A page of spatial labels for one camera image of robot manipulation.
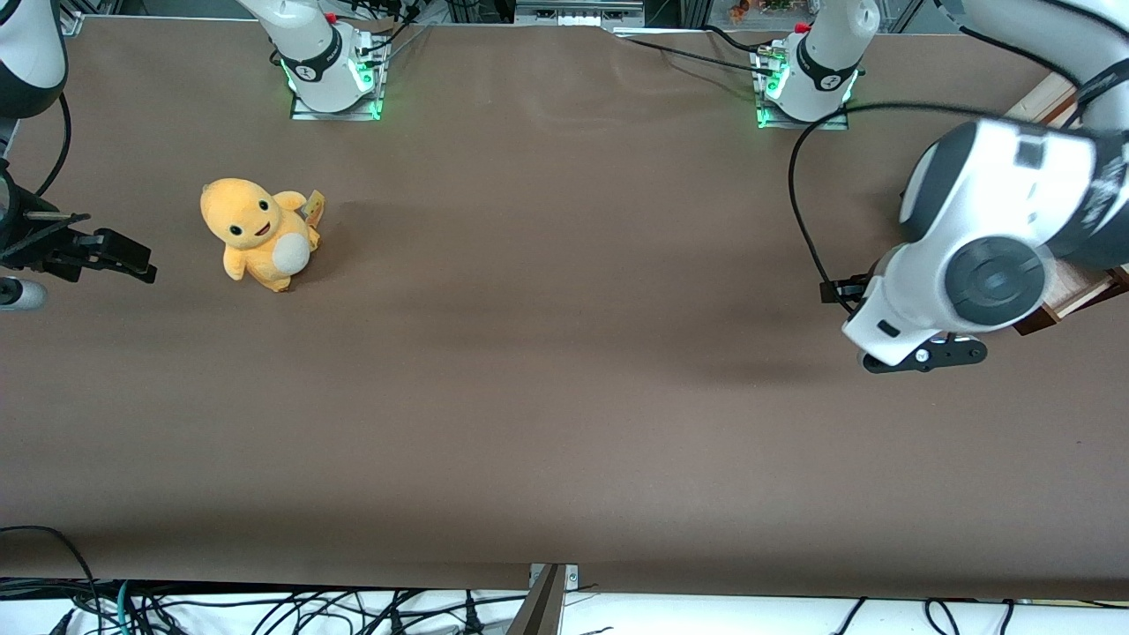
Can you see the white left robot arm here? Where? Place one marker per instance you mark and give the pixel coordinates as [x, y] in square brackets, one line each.
[997, 176]

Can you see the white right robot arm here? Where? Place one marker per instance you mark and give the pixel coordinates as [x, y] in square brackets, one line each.
[317, 53]

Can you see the orange plush toy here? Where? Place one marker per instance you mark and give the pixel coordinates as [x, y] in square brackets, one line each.
[256, 229]

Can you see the white lower shelf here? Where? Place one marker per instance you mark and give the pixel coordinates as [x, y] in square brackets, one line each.
[706, 617]

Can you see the silver background box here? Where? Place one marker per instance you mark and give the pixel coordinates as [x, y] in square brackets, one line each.
[578, 11]

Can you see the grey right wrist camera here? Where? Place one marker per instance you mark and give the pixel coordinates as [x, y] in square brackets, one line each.
[19, 295]

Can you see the metal table edge bracket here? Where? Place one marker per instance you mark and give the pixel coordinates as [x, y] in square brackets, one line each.
[547, 608]

